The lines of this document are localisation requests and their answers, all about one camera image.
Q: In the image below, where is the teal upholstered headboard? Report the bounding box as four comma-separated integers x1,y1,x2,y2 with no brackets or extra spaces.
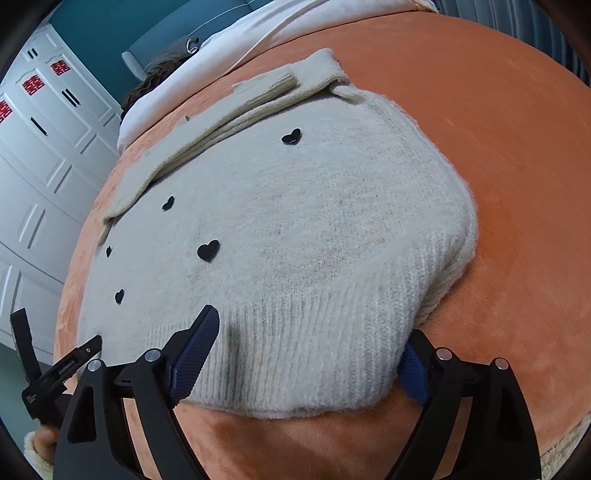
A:
127,0,296,75

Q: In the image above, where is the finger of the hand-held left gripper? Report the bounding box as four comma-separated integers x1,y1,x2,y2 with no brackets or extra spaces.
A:
58,335,103,371
10,309,38,385

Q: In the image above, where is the dark brown garment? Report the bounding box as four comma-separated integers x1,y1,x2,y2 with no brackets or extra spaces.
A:
121,39,200,112

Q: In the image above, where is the orange plush blanket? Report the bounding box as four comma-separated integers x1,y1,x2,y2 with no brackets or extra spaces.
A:
52,9,591,480

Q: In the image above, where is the white panelled wardrobe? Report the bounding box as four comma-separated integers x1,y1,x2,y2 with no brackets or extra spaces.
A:
0,23,123,366

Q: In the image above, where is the grey curtain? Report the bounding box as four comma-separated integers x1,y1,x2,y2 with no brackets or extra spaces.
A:
436,0,591,86

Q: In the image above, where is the cream knit sweater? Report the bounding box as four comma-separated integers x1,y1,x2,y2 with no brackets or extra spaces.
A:
76,48,479,419

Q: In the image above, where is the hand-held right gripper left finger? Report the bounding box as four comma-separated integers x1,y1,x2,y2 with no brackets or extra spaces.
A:
53,305,221,480

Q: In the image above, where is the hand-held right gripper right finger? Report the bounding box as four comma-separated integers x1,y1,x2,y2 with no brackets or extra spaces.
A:
385,329,541,480

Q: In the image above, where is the person's left forearm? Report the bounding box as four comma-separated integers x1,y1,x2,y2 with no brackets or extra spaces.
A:
21,427,64,480

